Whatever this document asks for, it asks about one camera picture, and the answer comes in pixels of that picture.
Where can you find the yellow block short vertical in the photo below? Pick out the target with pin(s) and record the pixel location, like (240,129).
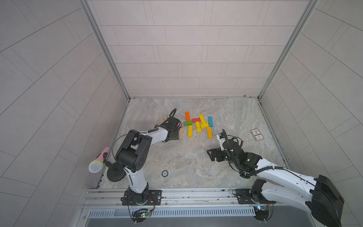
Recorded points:
(198,127)

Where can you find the right circuit board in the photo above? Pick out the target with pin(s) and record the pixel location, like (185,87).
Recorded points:
(261,213)

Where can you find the black round microphone stand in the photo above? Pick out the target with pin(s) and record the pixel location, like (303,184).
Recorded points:
(115,172)

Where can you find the small printed card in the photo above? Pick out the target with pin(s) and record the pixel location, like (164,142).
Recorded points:
(257,134)

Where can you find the orange block lower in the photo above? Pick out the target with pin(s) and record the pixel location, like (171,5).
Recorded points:
(209,132)

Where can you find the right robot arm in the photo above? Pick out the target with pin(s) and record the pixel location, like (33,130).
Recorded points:
(315,195)

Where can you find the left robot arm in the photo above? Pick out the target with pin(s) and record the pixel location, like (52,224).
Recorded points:
(133,151)

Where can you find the yellow block upper diagonal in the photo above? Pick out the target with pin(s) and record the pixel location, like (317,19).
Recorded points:
(202,119)

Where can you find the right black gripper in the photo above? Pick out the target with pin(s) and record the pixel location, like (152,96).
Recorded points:
(217,151)

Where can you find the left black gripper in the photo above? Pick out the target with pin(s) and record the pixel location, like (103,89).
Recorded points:
(176,136)

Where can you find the circuit board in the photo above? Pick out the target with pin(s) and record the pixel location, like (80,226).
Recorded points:
(261,213)
(140,215)

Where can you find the teal block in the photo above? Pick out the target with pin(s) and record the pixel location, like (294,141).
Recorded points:
(210,121)

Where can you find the orange block top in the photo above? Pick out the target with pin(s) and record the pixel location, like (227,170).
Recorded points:
(188,118)

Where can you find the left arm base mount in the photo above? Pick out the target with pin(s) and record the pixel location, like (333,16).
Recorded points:
(150,197)

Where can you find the orange block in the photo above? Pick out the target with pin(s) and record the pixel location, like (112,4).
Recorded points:
(209,132)
(188,118)

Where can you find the pink microphone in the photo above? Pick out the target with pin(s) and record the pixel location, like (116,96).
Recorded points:
(97,165)

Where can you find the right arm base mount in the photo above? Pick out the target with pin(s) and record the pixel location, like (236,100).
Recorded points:
(248,196)

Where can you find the left circuit board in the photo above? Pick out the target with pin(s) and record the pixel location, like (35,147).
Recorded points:
(140,215)

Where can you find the yellow block small horizontal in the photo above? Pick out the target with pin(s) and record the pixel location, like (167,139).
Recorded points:
(204,125)

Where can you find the aluminium rail frame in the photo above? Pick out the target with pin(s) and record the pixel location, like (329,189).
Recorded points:
(195,197)

